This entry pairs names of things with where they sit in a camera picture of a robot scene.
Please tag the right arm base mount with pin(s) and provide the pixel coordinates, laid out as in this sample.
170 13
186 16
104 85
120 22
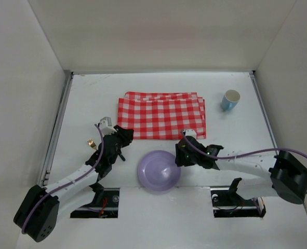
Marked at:
226 203

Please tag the gold fork dark handle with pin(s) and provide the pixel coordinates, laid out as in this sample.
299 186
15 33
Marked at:
92 144

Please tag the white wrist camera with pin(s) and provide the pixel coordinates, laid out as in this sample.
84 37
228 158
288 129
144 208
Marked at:
189 132
106 123

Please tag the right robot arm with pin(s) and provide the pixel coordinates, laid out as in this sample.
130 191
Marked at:
273 176

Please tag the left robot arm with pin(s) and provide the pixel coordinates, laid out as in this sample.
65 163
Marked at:
42 207

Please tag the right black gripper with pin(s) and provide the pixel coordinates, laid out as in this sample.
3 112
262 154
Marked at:
183 154

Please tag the purple plastic plate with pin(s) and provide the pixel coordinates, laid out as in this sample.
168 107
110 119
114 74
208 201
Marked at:
158 172

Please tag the gold knife dark handle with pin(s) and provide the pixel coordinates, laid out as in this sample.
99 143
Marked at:
122 157

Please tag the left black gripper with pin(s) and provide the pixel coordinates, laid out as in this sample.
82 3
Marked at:
122 135

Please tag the red white checkered cloth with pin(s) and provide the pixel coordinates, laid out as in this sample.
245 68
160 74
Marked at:
161 116

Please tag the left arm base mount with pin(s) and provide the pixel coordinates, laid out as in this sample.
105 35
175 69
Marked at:
104 205

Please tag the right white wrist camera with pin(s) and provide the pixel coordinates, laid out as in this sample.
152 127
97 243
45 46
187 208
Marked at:
189 132

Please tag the light blue mug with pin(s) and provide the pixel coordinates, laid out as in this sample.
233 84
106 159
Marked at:
230 100

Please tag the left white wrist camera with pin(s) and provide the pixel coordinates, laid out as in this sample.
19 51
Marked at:
106 123

